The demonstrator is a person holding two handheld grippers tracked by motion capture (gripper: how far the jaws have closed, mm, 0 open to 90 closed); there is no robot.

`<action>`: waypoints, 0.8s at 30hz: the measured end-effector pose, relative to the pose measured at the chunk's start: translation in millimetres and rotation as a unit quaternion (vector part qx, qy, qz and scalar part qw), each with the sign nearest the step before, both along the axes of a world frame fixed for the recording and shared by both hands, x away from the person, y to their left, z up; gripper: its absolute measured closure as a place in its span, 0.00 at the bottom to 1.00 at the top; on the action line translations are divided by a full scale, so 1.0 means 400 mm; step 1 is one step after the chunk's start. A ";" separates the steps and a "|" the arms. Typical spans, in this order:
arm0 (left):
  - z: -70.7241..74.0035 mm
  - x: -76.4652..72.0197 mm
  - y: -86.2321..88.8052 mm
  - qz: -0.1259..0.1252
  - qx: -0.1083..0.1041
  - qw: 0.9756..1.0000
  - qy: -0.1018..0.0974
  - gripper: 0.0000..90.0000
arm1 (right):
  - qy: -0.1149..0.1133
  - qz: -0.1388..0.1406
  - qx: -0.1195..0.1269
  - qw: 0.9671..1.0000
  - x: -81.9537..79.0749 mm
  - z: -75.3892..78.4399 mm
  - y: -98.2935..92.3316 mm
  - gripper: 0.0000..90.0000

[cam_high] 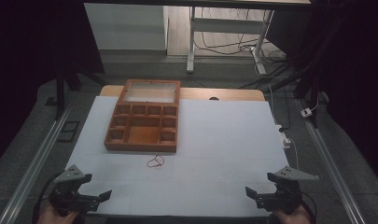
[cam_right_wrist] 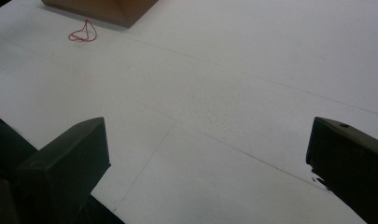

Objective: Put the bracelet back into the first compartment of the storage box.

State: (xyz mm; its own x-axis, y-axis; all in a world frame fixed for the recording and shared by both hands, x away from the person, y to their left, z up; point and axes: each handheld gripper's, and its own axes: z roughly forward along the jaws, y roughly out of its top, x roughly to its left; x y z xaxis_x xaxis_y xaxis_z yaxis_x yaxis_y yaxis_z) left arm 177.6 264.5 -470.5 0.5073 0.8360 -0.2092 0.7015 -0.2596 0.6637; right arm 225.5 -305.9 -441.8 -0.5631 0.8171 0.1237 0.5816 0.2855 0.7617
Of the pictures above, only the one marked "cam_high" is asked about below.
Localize dark curtain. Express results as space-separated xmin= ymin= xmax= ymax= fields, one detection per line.
xmin=267 ymin=0 xmax=378 ymax=180
xmin=0 ymin=0 xmax=105 ymax=171

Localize white power strip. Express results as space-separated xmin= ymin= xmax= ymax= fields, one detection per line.
xmin=275 ymin=123 xmax=293 ymax=150

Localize black floor cables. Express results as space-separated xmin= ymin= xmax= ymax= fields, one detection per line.
xmin=194 ymin=7 xmax=292 ymax=91

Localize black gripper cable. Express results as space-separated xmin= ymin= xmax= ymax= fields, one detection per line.
xmin=32 ymin=173 xmax=63 ymax=224
xmin=300 ymin=189 xmax=319 ymax=224

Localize wooden compartment box with lid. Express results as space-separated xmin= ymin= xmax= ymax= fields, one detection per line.
xmin=103 ymin=78 xmax=182 ymax=153

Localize person's left hand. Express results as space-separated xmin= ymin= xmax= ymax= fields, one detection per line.
xmin=36 ymin=204 xmax=81 ymax=224

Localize white table mat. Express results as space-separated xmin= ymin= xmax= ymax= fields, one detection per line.
xmin=65 ymin=95 xmax=290 ymax=217

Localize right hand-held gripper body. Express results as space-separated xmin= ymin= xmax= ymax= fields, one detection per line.
xmin=255 ymin=165 xmax=320 ymax=216

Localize black stand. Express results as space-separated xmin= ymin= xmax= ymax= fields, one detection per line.
xmin=53 ymin=60 xmax=108 ymax=121
xmin=269 ymin=18 xmax=326 ymax=129

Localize aluminium rail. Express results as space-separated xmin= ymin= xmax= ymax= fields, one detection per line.
xmin=0 ymin=104 xmax=73 ymax=224
xmin=296 ymin=98 xmax=369 ymax=224

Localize wooden table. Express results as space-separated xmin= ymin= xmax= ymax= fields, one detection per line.
xmin=99 ymin=85 xmax=266 ymax=103

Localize white cabinet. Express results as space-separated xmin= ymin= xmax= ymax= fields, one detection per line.
xmin=83 ymin=2 xmax=170 ymax=51

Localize black rectangular frame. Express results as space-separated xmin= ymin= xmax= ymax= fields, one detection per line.
xmin=57 ymin=120 xmax=81 ymax=144

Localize red string bracelet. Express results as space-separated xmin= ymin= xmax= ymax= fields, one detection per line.
xmin=146 ymin=154 xmax=165 ymax=169

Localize white cable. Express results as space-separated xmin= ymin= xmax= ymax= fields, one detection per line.
xmin=289 ymin=145 xmax=301 ymax=171

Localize person's right hand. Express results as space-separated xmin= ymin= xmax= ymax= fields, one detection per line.
xmin=271 ymin=204 xmax=312 ymax=224

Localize white desk frame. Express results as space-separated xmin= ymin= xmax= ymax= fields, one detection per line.
xmin=186 ymin=6 xmax=275 ymax=76

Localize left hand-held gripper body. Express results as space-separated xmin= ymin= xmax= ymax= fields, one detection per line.
xmin=49 ymin=164 xmax=101 ymax=217

